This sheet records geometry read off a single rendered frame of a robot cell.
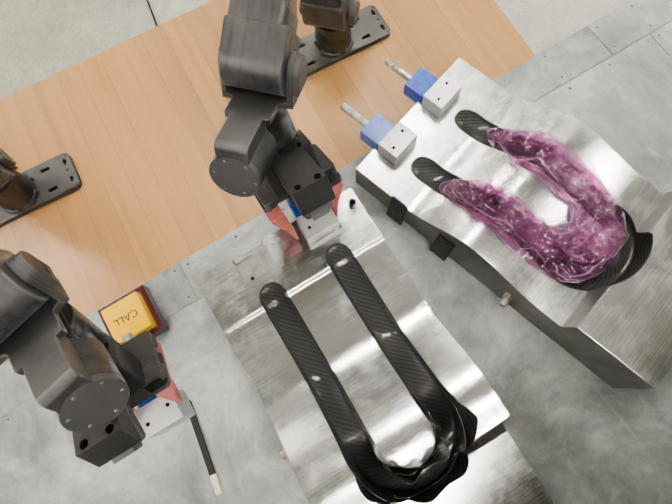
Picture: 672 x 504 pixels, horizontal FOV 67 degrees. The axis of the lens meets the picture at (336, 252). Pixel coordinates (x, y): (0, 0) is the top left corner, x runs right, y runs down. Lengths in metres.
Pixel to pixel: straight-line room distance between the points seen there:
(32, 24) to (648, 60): 2.05
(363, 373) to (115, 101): 0.65
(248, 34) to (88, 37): 1.73
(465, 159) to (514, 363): 0.32
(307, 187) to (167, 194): 0.40
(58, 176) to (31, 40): 1.40
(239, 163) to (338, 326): 0.29
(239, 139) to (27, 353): 0.27
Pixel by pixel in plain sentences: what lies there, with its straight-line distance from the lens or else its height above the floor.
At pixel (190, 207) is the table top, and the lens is 0.88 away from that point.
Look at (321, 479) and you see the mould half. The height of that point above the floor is 0.93.
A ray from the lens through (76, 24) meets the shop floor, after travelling 2.31.
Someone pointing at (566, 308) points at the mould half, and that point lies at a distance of 0.78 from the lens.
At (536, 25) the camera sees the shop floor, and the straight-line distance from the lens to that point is 2.13.
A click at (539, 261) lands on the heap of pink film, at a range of 0.77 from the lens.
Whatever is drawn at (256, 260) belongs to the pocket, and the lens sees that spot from 0.76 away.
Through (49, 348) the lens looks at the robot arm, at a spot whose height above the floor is 1.17.
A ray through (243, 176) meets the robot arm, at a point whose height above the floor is 1.10.
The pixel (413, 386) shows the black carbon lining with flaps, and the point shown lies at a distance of 0.68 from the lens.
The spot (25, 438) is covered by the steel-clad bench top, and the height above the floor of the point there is 0.80.
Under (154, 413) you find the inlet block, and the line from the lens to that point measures 0.67.
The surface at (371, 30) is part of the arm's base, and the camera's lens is 0.99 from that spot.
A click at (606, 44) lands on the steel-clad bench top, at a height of 0.80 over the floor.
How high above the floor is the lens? 1.59
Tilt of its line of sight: 75 degrees down
